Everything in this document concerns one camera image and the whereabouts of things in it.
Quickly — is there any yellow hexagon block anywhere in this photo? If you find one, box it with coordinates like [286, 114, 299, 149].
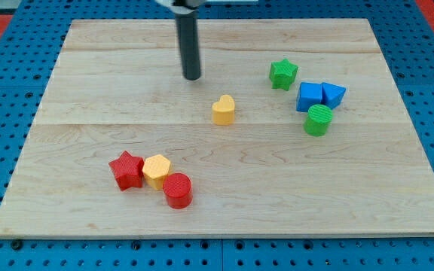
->
[142, 154, 172, 190]

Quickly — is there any green star block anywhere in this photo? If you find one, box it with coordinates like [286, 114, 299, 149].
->
[269, 59, 299, 91]

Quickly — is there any green cylinder block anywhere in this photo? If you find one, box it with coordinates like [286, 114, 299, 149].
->
[304, 104, 333, 136]

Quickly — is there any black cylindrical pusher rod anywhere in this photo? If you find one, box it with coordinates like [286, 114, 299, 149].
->
[175, 8, 201, 81]

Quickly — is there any red cylinder block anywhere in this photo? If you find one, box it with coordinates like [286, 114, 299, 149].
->
[163, 172, 193, 209]

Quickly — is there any red star block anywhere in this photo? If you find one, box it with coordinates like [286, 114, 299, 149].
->
[108, 151, 144, 191]

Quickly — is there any wooden board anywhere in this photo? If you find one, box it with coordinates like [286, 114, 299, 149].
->
[0, 19, 434, 239]

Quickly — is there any blue triangle block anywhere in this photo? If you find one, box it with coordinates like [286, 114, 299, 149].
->
[321, 82, 347, 109]

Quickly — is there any yellow heart block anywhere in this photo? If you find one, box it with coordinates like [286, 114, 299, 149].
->
[212, 94, 235, 126]

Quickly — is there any blue cube block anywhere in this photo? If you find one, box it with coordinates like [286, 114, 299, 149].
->
[296, 82, 322, 112]

